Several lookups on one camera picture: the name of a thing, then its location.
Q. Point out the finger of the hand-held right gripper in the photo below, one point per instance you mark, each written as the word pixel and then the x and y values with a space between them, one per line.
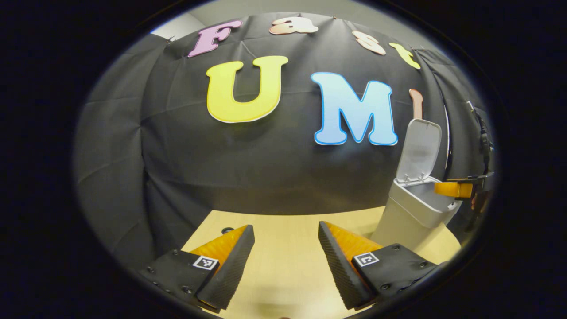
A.
pixel 454 189

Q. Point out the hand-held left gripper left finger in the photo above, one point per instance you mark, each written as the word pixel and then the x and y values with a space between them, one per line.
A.
pixel 232 270

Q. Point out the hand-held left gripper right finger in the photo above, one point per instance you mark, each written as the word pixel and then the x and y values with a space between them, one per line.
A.
pixel 341 274

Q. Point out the white desktop garbage bin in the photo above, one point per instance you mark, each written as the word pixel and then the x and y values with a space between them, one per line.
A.
pixel 407 217

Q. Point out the light wooden desktop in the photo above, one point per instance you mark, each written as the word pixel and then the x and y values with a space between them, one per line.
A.
pixel 283 266

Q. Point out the black backdrop cloth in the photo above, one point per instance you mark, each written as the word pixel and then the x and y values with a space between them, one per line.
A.
pixel 266 168

